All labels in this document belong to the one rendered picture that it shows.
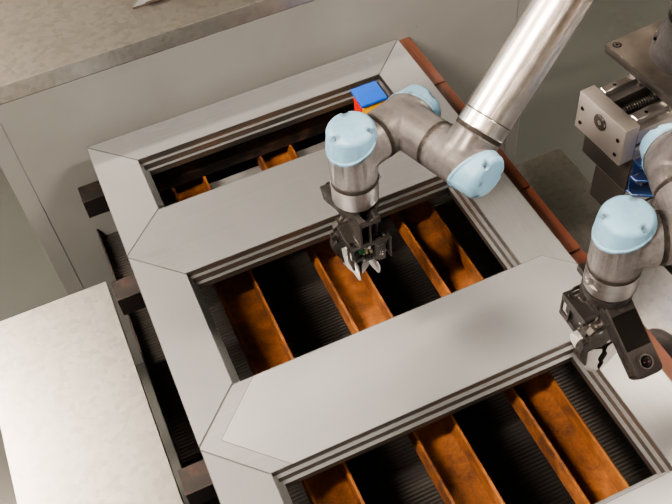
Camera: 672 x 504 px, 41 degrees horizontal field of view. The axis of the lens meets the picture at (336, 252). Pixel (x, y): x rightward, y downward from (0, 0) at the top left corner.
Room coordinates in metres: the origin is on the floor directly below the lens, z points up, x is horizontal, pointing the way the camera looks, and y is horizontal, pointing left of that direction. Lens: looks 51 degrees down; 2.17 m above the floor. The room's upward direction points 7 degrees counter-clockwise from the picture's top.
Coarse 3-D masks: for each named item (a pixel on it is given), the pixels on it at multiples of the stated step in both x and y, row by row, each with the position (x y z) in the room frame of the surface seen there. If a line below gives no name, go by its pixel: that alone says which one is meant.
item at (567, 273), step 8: (544, 256) 0.98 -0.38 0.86; (552, 264) 0.96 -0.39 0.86; (560, 264) 0.96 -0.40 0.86; (568, 264) 0.96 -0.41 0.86; (576, 264) 0.96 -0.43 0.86; (560, 272) 0.94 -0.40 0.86; (568, 272) 0.94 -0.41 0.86; (576, 272) 0.94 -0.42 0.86; (560, 280) 0.93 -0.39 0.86; (568, 280) 0.92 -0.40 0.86; (576, 280) 0.92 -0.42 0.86; (568, 288) 0.91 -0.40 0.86
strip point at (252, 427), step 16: (256, 384) 0.79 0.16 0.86; (256, 400) 0.76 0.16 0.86; (240, 416) 0.74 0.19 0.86; (256, 416) 0.73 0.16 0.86; (272, 416) 0.73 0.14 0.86; (240, 432) 0.71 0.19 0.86; (256, 432) 0.70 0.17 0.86; (272, 432) 0.70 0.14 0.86; (256, 448) 0.68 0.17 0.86; (272, 448) 0.67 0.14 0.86
